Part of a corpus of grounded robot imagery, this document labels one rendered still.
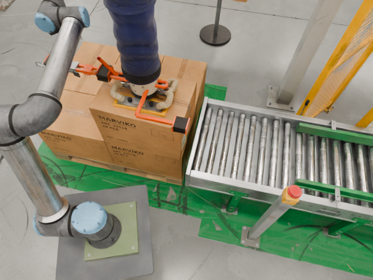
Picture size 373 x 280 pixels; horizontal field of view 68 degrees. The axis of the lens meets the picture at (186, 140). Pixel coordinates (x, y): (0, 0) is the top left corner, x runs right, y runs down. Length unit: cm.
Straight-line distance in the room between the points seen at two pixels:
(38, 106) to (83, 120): 126
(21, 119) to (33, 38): 310
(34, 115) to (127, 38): 58
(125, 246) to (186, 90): 102
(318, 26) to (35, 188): 221
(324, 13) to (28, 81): 298
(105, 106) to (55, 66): 69
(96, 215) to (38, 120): 55
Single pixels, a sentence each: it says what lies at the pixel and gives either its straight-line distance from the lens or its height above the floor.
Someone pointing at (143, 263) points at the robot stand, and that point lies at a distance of 162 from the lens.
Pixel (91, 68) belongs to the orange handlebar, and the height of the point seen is 109.
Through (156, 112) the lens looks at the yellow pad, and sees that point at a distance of 173.
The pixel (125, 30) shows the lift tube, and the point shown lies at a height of 150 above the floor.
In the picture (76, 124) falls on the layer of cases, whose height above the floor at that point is 54.
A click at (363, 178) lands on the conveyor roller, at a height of 55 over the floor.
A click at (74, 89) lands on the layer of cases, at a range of 256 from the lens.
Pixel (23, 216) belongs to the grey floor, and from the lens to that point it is 277.
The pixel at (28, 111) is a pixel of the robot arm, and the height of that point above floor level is 158.
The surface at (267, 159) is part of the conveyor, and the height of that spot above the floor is 49.
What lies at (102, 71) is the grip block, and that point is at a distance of 183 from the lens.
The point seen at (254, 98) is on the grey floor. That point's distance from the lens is 314.
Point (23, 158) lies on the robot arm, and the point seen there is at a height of 140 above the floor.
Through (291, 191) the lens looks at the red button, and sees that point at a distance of 150.
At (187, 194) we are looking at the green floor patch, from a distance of 249.
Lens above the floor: 235
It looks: 59 degrees down
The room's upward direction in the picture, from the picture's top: 2 degrees clockwise
